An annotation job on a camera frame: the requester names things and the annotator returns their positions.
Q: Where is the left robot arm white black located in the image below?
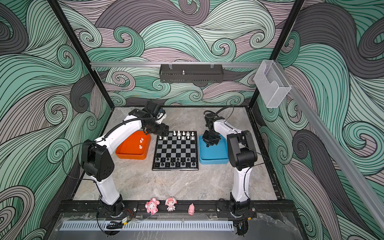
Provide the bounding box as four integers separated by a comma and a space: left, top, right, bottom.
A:
80, 103, 169, 218

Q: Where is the orange plastic bin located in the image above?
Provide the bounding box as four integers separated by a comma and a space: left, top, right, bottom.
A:
115, 131, 151, 160

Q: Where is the aluminium rail right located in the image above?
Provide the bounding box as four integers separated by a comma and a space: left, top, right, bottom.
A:
275, 62, 384, 230

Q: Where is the pink big-eared figurine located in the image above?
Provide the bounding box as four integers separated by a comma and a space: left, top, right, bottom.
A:
145, 198, 160, 215

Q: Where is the clear plastic wall box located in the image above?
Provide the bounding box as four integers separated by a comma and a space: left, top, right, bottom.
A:
254, 60, 292, 109

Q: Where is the small pink pig figurine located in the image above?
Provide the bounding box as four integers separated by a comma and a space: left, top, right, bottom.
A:
188, 204, 195, 216

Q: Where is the blue plastic bin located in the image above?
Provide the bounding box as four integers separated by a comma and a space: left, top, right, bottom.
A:
198, 135, 229, 165

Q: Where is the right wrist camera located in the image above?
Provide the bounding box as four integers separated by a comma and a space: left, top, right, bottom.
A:
204, 113, 215, 131

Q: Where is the aluminium rail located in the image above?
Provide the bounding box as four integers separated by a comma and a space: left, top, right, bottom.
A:
275, 62, 384, 230
90, 61, 261, 69

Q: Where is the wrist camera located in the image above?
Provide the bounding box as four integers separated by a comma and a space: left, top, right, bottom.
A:
145, 102, 167, 122
204, 113, 215, 131

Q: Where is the aluminium rail back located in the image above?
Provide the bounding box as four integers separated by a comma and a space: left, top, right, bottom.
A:
90, 61, 261, 69

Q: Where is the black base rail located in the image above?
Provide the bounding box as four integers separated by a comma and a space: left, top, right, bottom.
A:
59, 199, 296, 219

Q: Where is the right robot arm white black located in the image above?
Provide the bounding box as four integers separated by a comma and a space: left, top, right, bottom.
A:
203, 117, 258, 211

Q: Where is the pink hat doll figurine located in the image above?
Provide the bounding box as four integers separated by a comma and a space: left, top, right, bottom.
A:
165, 197, 177, 212

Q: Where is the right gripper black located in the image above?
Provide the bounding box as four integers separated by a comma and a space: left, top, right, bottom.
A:
201, 130, 220, 146

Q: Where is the black white chessboard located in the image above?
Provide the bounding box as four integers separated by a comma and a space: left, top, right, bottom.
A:
152, 131, 199, 171

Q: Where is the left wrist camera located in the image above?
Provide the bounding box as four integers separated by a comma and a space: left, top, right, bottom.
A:
145, 102, 167, 122

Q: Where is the white slotted cable duct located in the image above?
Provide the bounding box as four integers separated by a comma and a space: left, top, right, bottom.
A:
60, 221, 234, 232

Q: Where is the black hanging tray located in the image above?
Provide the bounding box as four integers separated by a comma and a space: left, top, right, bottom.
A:
159, 65, 224, 85

